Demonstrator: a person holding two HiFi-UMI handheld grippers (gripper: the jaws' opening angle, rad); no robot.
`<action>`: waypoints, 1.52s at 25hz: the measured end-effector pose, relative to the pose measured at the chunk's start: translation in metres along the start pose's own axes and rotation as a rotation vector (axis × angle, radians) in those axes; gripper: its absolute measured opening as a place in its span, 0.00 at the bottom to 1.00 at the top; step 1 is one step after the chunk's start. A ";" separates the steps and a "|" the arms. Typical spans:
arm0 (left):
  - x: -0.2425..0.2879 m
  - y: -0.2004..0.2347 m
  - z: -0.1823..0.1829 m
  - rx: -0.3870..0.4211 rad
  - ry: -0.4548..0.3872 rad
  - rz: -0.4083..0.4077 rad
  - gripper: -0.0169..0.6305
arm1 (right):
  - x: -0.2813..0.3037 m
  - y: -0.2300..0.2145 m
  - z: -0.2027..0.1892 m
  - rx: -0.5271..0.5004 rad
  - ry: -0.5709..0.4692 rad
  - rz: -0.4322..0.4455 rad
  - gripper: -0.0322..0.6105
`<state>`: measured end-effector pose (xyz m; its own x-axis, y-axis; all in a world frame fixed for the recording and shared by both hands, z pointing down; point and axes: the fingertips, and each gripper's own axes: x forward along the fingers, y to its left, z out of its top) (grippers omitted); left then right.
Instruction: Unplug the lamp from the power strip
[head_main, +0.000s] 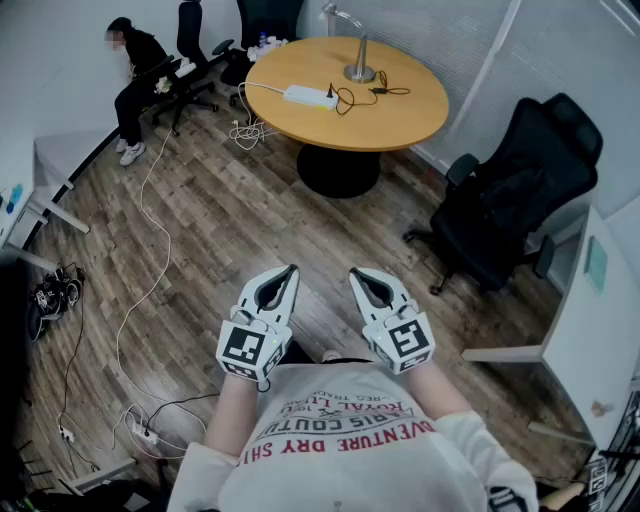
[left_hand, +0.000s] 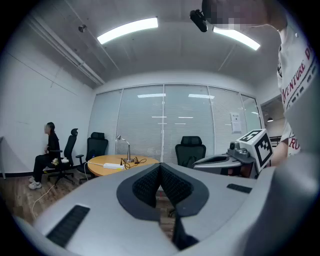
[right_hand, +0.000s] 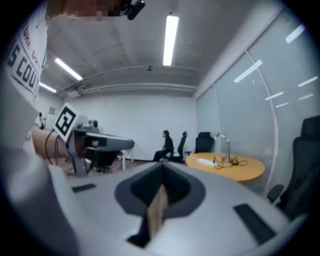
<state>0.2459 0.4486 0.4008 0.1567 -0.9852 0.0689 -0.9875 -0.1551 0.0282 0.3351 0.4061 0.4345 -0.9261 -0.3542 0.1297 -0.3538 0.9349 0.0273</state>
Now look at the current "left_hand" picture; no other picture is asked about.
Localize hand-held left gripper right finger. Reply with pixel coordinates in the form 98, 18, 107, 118
159, 162, 210, 251

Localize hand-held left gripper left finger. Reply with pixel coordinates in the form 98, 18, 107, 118
116, 163, 161, 222

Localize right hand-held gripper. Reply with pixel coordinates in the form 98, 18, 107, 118
192, 128, 275, 180

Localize black lamp cable with plug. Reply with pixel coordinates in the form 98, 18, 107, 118
120, 156, 148, 170

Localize white power strip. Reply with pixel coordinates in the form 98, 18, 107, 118
103, 162, 126, 171

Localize silver desk lamp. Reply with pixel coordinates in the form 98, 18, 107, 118
114, 134, 135, 164

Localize person's right forearm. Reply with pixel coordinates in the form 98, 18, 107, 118
270, 138, 290, 168

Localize white paper notice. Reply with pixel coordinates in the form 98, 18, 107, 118
230, 112, 243, 134

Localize black office chair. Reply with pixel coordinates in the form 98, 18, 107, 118
76, 131, 109, 177
46, 128, 85, 188
174, 135, 207, 169

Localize round wooden table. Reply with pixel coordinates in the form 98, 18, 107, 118
87, 154, 161, 178

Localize glass partition with blinds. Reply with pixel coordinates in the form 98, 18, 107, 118
88, 83, 263, 165

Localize person's white printed shirt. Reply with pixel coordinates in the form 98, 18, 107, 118
275, 21, 320, 156

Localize long ceiling light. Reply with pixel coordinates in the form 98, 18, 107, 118
212, 25, 261, 52
96, 16, 159, 46

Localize ceiling pipes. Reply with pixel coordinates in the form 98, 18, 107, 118
24, 13, 106, 86

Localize white power strip cord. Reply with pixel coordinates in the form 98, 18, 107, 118
31, 161, 106, 213

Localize black head-mounted camera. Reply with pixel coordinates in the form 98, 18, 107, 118
189, 9, 209, 33

